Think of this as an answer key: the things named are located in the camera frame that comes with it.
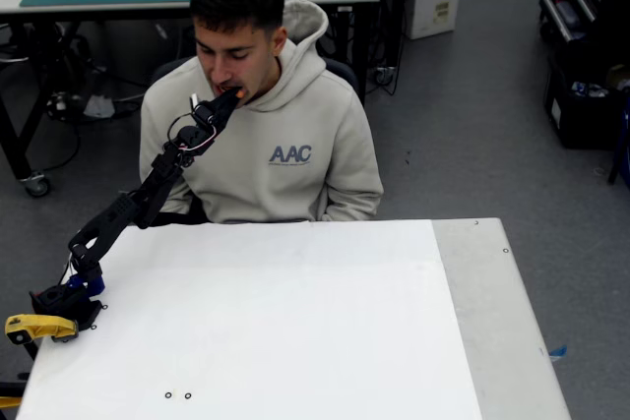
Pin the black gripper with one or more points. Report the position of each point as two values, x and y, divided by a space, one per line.
220 106

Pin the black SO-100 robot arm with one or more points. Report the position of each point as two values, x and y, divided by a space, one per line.
147 189

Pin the man in beige hoodie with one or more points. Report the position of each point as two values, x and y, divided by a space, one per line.
275 169

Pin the white rag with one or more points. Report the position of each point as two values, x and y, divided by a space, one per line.
98 106

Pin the black caster wheel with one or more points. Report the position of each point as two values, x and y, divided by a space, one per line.
385 77

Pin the grey caster wheel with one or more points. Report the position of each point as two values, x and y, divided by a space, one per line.
37 185

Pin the large white paper sheet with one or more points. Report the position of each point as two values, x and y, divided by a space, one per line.
275 321

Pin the yellow clamp with black bar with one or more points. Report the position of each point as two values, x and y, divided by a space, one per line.
42 325

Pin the black storage bin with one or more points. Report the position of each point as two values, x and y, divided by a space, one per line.
581 120

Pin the blue tape scrap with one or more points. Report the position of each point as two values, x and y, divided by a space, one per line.
558 351

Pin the small white wrist camera board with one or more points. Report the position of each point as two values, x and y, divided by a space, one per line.
196 101

